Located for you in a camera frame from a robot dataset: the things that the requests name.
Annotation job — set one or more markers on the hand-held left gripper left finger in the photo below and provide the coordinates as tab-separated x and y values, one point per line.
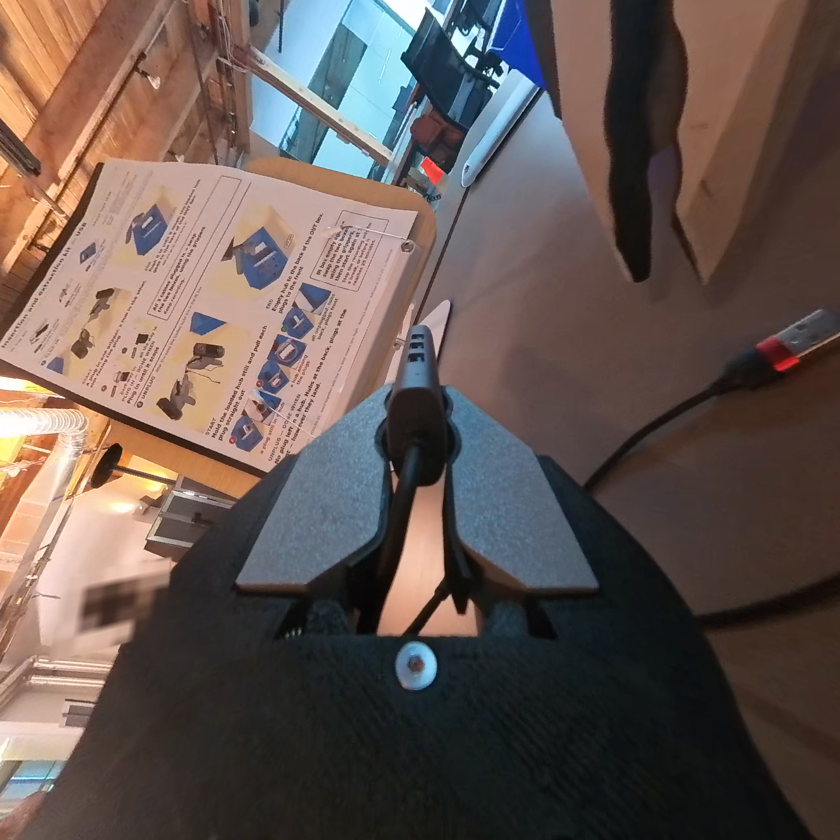
321	518

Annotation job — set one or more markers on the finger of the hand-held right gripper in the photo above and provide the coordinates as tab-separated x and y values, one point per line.
741	98
577	79

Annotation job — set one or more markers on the grey usb hub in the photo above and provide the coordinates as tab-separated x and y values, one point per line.
417	407

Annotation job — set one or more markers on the white stand base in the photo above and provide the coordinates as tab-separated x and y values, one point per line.
439	328

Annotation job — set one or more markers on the printed instruction sheet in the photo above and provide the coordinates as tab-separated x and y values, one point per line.
197	295

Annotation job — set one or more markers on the white sheet holder bar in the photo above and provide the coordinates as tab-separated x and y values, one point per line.
387	308

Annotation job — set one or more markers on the metal equipment case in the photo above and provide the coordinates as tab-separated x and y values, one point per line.
184	518

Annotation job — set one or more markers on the blue bin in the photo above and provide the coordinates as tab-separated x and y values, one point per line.
518	39

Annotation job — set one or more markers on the black office chair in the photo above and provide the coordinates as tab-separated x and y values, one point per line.
433	59

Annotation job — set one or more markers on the metal ceiling rail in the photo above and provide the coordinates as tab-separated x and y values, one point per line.
16	148

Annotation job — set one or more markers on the black round base stand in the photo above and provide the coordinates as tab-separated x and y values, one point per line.
105	466

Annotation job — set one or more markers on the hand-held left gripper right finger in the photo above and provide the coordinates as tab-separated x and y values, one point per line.
518	518

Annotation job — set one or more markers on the wooden post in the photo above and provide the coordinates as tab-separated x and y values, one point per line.
315	105

